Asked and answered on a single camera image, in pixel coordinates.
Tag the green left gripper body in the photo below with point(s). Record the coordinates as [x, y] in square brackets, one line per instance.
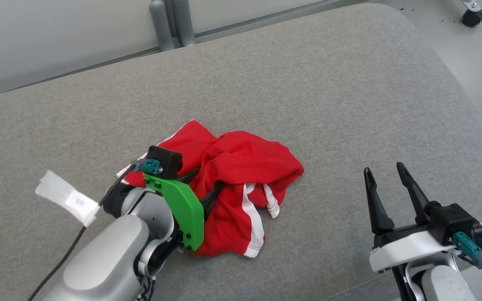
[188, 217]

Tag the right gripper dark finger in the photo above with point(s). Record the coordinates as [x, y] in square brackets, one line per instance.
[379, 213]
[414, 192]

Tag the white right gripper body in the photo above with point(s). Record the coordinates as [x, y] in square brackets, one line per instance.
[408, 251]

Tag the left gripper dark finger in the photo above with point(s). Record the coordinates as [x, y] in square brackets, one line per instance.
[188, 176]
[212, 196]

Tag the red shorts with white stripes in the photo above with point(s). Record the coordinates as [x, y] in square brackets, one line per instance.
[245, 163]

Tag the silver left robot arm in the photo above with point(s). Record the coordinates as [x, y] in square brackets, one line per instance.
[107, 259]

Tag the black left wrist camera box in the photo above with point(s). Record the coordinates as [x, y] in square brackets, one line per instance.
[165, 159]

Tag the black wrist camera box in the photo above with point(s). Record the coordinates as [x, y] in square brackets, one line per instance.
[165, 159]
[450, 221]

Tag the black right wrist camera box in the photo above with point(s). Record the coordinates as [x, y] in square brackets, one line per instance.
[450, 221]

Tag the black caster with silver bracket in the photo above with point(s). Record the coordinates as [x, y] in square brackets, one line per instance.
[472, 17]

